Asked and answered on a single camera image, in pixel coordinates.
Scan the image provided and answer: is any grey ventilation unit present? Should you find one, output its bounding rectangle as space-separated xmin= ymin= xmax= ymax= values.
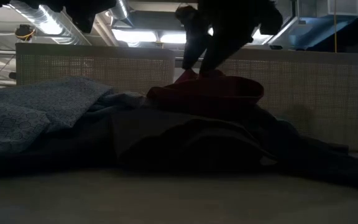
xmin=286 ymin=0 xmax=358 ymax=50

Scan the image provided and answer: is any white woven plastic bin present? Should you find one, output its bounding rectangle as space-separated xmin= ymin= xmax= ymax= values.
xmin=218 ymin=48 xmax=358 ymax=152
xmin=15 ymin=42 xmax=176 ymax=94

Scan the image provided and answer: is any silver ceiling duct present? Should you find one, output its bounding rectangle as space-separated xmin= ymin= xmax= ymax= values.
xmin=9 ymin=0 xmax=91 ymax=46

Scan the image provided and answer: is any black garment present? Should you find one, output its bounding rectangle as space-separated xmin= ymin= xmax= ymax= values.
xmin=253 ymin=105 xmax=358 ymax=190

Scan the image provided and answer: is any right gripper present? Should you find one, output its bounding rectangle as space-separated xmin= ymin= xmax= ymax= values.
xmin=175 ymin=0 xmax=284 ymax=74

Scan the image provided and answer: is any ceiling light panel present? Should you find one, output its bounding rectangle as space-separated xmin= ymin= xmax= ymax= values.
xmin=112 ymin=29 xmax=188 ymax=45

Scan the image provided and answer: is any yellow hanging cord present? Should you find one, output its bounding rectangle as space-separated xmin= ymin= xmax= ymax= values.
xmin=333 ymin=0 xmax=338 ymax=53

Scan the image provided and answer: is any red garment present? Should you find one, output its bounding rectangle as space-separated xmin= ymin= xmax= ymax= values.
xmin=146 ymin=68 xmax=265 ymax=121

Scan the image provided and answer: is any yellow black cable reel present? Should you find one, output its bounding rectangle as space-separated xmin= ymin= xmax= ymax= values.
xmin=14 ymin=24 xmax=37 ymax=42

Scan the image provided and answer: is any light blue patterned garment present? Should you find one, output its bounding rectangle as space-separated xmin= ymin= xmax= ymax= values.
xmin=0 ymin=76 xmax=114 ymax=156

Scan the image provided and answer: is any navy garment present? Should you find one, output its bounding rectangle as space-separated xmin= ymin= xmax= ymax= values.
xmin=0 ymin=91 xmax=155 ymax=178

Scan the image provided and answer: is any dark grey garment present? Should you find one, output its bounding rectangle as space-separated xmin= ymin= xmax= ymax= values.
xmin=109 ymin=108 xmax=279 ymax=170

